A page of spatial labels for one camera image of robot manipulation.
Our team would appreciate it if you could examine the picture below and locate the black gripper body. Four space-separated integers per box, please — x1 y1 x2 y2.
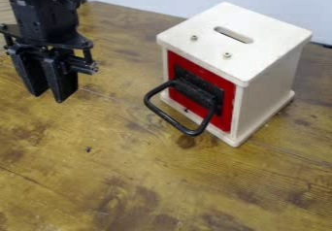
0 0 97 75

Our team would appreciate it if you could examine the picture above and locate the white wooden box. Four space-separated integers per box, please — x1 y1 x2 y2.
156 2 312 147

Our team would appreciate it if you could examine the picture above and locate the red drawer with black handle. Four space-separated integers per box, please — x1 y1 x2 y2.
144 50 235 136

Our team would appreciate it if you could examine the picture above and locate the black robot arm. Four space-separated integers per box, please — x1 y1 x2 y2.
0 0 97 103

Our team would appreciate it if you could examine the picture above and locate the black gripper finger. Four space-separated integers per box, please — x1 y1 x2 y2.
41 55 77 103
8 45 49 96

